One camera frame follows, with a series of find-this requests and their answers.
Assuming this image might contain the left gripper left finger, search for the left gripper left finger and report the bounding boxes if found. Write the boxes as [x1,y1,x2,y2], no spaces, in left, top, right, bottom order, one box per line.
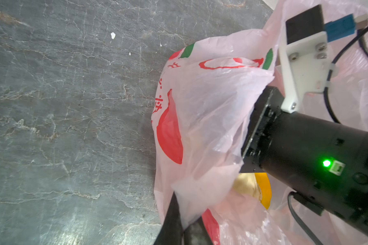
[154,193,184,245]

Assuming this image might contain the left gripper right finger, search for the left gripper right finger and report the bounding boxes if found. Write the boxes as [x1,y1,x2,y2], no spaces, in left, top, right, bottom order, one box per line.
[184,217,213,245]

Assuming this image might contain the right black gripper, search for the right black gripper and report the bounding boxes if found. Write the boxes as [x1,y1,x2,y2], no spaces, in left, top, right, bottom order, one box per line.
[240,86,284,173]

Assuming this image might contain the pink plastic bag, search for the pink plastic bag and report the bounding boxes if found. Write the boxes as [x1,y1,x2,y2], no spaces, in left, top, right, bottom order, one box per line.
[151,1,368,245]

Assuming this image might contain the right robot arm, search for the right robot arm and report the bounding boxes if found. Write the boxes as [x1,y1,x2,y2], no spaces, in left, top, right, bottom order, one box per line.
[241,86,368,236]

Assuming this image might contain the pale round fruit in bag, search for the pale round fruit in bag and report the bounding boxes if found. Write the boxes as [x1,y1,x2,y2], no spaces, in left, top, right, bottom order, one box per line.
[232,173,262,201]

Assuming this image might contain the yellow banana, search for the yellow banana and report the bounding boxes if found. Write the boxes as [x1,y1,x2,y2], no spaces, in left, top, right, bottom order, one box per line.
[255,173,272,209]

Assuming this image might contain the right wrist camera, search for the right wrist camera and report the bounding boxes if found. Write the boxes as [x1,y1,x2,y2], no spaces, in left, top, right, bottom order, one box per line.
[278,4,368,114]

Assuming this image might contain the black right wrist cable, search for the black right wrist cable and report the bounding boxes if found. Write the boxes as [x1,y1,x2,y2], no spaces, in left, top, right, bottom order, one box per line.
[323,15,368,125]

